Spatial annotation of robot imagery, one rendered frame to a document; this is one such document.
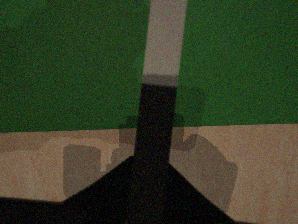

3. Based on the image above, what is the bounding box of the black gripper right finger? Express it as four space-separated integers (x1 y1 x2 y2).
162 163 254 224

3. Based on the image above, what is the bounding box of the green mat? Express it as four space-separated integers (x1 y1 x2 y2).
0 0 298 133

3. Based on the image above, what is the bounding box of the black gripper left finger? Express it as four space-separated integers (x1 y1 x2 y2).
0 156 134 224

